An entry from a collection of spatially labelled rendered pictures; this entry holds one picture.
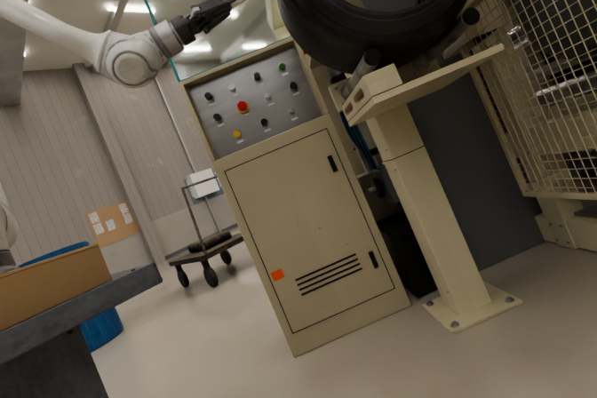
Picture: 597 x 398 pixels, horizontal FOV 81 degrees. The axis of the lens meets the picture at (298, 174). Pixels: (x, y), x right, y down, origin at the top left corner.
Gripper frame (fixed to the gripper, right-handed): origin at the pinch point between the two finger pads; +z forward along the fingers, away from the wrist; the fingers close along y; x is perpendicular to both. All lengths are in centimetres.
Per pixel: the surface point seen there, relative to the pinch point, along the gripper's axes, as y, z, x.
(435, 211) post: 26, 24, 89
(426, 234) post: 26, 17, 94
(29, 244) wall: 822, -664, -159
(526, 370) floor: -9, 11, 126
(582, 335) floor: -6, 30, 129
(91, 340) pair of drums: 219, -237, 80
